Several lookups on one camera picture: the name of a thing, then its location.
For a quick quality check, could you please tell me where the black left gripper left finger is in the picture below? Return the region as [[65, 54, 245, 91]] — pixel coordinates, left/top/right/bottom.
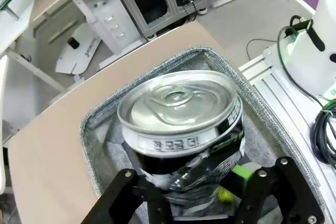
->
[[82, 168, 174, 224]]

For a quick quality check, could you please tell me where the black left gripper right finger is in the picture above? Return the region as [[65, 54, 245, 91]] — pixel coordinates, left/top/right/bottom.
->
[[230, 157, 326, 224]]

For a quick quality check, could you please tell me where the crushed black aluminium can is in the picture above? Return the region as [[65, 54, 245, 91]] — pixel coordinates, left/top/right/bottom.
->
[[117, 69, 247, 210]]

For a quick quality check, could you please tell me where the grey fabric basket labelled Can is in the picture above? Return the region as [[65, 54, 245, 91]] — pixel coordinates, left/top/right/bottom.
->
[[79, 46, 327, 224]]

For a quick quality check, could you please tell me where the white flat panel on floor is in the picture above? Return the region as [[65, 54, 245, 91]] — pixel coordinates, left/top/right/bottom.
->
[[55, 23, 102, 76]]

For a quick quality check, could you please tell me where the white drawer cabinet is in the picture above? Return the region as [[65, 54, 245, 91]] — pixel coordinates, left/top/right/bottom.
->
[[88, 0, 148, 56]]

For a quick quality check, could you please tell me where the black cable bundle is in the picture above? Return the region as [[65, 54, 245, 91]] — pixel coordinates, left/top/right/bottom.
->
[[311, 102, 336, 166]]

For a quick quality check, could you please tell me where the aluminium profile frame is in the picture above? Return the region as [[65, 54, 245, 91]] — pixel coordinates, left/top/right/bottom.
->
[[237, 42, 336, 224]]

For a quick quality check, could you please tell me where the thin black cable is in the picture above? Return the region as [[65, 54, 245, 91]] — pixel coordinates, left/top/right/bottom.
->
[[277, 15, 322, 103]]

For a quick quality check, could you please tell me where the grey floor cable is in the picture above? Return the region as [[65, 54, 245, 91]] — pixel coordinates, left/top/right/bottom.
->
[[246, 38, 279, 60]]

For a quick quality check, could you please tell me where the aluminium frame cabinet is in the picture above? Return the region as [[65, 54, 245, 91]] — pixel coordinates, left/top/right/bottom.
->
[[108, 0, 211, 39]]

